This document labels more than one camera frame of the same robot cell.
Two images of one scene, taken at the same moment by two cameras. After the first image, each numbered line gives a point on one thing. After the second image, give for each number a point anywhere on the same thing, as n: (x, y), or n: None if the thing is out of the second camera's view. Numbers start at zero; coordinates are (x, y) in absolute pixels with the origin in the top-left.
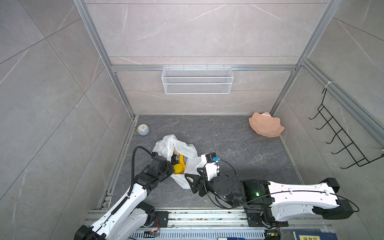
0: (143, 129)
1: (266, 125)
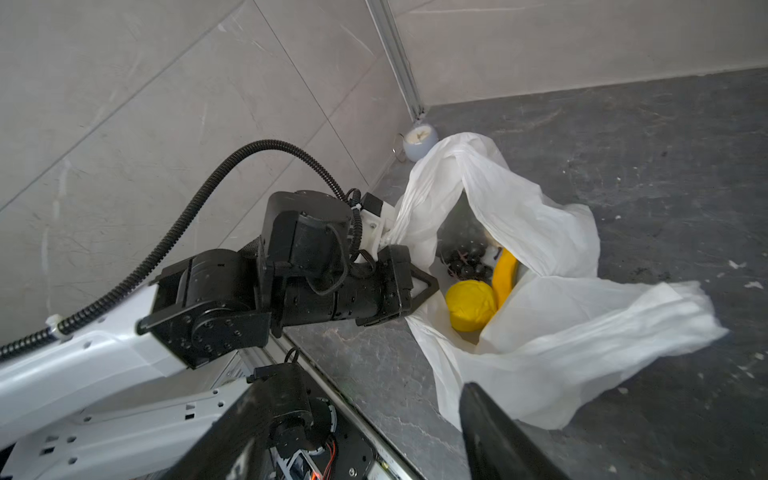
0: (418, 141)
1: None
